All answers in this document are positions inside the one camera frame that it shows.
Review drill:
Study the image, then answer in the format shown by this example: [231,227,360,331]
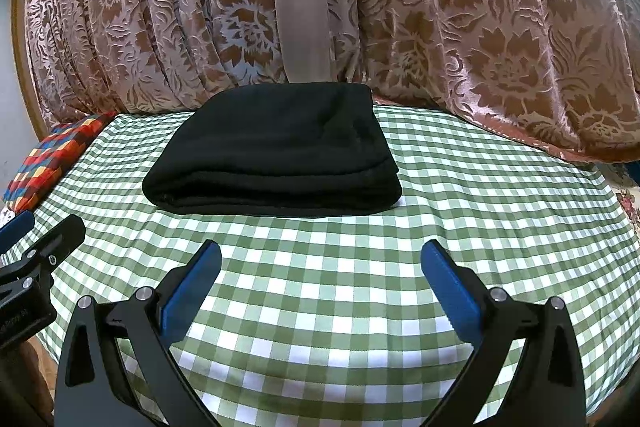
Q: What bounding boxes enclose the black pants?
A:
[142,82,402,218]

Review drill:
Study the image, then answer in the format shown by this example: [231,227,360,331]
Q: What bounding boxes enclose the colourful patchwork cloth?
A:
[3,112,116,216]

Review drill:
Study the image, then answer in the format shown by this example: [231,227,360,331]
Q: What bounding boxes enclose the green white checkered bedsheet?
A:
[6,106,639,426]

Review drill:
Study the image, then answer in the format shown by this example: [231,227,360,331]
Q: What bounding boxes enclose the brown floral curtain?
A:
[22,0,639,162]

